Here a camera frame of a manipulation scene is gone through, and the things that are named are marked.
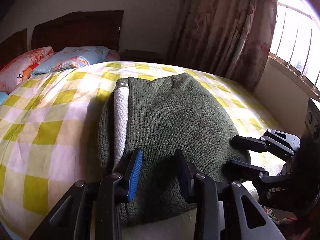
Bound floral pink curtain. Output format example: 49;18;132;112
167;0;277;91

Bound blue floral pillow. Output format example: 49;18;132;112
30;46;110;77

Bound dark wooden nightstand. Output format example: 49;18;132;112
120;49;164;63

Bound window metal bars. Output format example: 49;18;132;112
269;0;319;95

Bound yellow checkered bed sheet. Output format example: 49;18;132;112
1;61;280;239

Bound dark wooden headboard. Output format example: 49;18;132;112
0;10;125;68

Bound pink floral pillow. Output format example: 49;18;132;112
1;46;54;94

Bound green white knit sweater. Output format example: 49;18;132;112
98;73;250;226

